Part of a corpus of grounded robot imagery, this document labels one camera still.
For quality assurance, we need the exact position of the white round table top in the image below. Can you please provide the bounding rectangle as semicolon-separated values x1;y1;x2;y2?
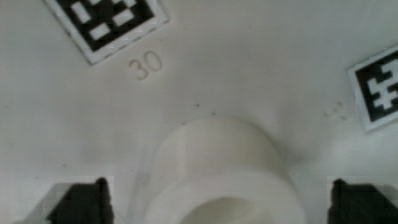
0;0;398;224

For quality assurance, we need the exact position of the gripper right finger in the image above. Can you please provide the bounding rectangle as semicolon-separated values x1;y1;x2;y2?
327;179;398;224

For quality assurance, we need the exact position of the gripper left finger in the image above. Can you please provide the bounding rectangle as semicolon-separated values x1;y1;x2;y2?
37;177;115;224

